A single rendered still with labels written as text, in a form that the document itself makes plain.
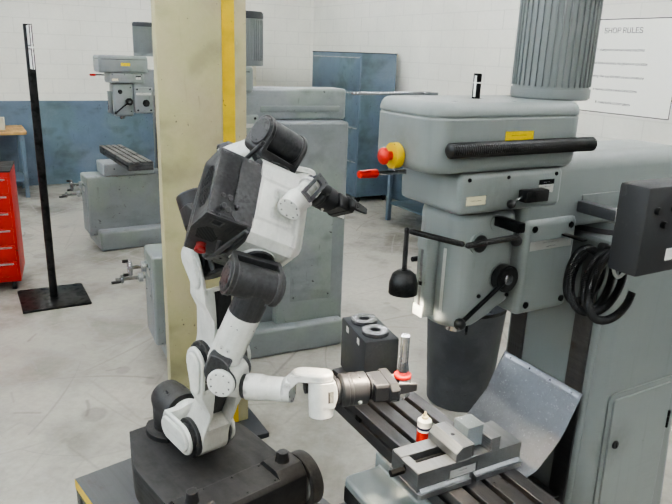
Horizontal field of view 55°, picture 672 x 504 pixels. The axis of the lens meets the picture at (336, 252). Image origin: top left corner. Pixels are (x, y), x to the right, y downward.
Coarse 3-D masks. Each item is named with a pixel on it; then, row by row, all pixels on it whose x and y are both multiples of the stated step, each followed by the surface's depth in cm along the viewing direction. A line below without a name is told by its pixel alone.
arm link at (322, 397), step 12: (312, 384) 168; (324, 384) 167; (336, 384) 170; (348, 384) 169; (312, 396) 168; (324, 396) 167; (336, 396) 168; (348, 396) 168; (312, 408) 168; (324, 408) 168
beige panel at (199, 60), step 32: (160, 0) 279; (192, 0) 285; (224, 0) 292; (160, 32) 282; (192, 32) 289; (224, 32) 296; (160, 64) 286; (192, 64) 293; (224, 64) 300; (160, 96) 290; (192, 96) 297; (224, 96) 304; (160, 128) 294; (192, 128) 301; (224, 128) 308; (160, 160) 298; (192, 160) 305; (160, 192) 305; (192, 320) 327
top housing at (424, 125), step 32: (416, 96) 158; (448, 96) 162; (480, 96) 167; (384, 128) 156; (416, 128) 145; (448, 128) 142; (480, 128) 145; (512, 128) 150; (544, 128) 155; (576, 128) 161; (416, 160) 146; (448, 160) 144; (480, 160) 148; (512, 160) 153; (544, 160) 158
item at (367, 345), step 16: (352, 320) 223; (368, 320) 223; (352, 336) 220; (368, 336) 213; (384, 336) 213; (352, 352) 221; (368, 352) 210; (384, 352) 213; (352, 368) 222; (368, 368) 212
